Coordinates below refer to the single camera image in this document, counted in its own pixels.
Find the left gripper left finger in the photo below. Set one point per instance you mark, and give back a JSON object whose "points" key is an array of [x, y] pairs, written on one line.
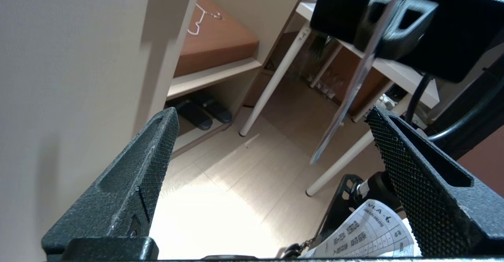
{"points": [[118, 199]]}

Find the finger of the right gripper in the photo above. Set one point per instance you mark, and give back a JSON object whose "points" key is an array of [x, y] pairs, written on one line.
{"points": [[390, 47], [364, 33]]}

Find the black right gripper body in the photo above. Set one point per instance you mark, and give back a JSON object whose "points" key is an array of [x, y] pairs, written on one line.
{"points": [[464, 29]]}

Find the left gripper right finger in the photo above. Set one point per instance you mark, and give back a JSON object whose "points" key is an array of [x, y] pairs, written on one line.
{"points": [[433, 199]]}

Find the blue do-not-disturb door hanger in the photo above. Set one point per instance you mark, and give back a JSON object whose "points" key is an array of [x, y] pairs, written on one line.
{"points": [[334, 132]]}

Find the beige room door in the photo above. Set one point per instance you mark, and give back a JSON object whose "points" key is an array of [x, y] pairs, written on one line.
{"points": [[59, 77]]}

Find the white round table leg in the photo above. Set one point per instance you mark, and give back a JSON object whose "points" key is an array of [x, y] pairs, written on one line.
{"points": [[325, 67], [372, 102], [275, 80], [338, 163]]}

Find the white printed paper label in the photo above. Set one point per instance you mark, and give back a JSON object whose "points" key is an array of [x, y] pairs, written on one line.
{"points": [[366, 234]]}

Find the dark slipper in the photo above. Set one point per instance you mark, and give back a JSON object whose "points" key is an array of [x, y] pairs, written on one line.
{"points": [[195, 116], [220, 112]]}

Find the brown bench cushion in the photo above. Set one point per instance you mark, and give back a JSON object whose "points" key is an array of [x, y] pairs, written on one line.
{"points": [[220, 45]]}

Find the beige bench shelf unit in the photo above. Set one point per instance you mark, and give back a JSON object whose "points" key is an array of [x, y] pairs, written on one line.
{"points": [[208, 77]]}

